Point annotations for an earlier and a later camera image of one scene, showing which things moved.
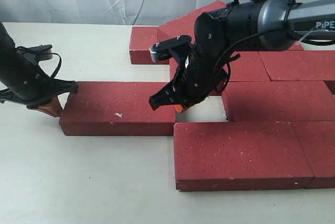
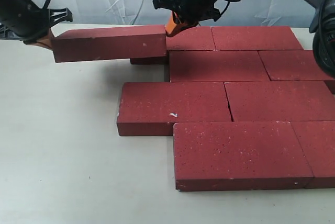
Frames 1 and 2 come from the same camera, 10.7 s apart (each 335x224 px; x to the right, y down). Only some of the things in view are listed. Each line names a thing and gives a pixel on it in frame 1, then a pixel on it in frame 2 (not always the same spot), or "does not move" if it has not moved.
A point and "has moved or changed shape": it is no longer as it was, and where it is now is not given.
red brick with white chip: (117, 109) has moved or changed shape
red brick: (278, 101) does not move
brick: (185, 25) has moved or changed shape
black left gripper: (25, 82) → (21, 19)
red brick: (299, 65) does not move
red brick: (317, 140) does not move
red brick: (227, 156) does not move
